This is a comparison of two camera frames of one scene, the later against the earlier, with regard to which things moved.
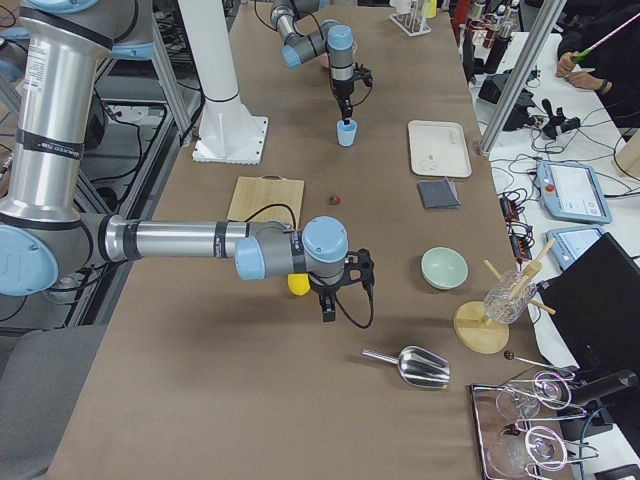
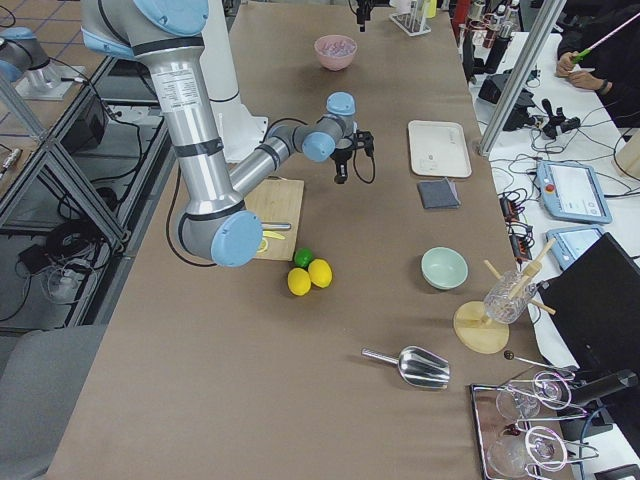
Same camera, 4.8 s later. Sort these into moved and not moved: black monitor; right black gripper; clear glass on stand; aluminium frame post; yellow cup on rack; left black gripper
Moved: right black gripper; left black gripper
Not moved: clear glass on stand; black monitor; aluminium frame post; yellow cup on rack
